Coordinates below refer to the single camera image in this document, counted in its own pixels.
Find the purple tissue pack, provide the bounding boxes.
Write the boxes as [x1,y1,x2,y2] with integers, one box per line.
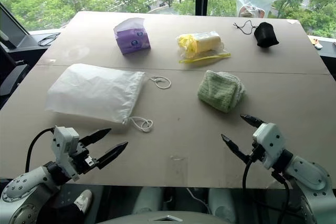
[113,17,152,56]

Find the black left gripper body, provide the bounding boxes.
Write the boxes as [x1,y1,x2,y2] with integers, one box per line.
[69,141,99,175]

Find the white drawstring bag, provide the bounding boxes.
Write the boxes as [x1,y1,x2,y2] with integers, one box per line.
[44,62,172,134]

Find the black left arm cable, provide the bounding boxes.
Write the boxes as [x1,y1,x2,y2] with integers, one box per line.
[25,127,56,174]

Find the thin white cable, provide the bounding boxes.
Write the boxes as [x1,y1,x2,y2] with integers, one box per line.
[185,187,211,215]

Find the dark slanted window frame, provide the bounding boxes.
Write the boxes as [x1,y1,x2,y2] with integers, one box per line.
[0,2,31,50]

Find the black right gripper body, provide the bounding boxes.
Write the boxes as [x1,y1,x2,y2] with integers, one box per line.
[247,142,265,163]

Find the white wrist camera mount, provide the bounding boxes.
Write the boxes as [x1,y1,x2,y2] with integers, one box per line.
[251,122,286,170]
[50,126,81,182]

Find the clear plastic bag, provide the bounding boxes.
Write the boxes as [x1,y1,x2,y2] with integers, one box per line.
[235,0,275,19]

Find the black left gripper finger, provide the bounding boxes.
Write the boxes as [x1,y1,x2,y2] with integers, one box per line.
[78,128,112,147]
[95,141,129,170]

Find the yellow item in zip bag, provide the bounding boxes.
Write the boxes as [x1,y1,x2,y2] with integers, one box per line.
[175,30,232,65]

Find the pale grey rounded leg shell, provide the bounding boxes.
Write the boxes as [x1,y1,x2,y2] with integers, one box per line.
[208,188,237,222]
[132,187,164,215]

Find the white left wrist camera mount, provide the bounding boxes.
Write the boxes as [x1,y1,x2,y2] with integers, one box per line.
[50,126,81,182]

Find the grey robot torso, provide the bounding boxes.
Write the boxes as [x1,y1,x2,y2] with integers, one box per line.
[128,209,211,224]

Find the small white orange tool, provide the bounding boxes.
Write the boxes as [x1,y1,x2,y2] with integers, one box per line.
[310,37,324,50]

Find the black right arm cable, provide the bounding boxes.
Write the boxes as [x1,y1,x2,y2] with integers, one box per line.
[241,155,291,224]

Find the green cloth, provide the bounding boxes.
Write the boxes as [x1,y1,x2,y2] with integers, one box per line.
[197,69,247,114]

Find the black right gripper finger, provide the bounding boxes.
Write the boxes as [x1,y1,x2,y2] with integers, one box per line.
[240,114,266,130]
[220,134,251,164]

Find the thin black cable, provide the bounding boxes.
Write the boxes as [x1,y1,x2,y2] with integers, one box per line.
[37,33,61,47]

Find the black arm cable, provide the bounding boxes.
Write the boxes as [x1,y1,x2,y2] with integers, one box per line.
[241,155,291,224]
[25,127,56,174]

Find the black drawstring pouch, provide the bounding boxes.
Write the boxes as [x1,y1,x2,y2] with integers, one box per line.
[232,19,280,48]

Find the white shoe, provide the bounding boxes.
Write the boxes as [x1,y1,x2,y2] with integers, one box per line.
[73,189,93,213]

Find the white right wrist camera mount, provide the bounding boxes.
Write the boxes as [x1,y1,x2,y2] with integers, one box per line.
[251,122,286,170]

